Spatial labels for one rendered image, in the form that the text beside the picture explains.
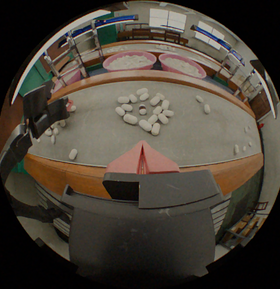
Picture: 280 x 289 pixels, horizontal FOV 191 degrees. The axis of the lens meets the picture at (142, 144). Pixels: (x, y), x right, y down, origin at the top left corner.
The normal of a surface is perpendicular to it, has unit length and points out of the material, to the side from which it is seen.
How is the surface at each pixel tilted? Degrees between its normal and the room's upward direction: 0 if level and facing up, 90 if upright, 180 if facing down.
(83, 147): 0
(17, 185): 90
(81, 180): 0
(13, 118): 90
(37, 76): 90
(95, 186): 0
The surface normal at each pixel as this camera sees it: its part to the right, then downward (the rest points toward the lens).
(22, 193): 1.00, 0.06
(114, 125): 0.00, -0.23
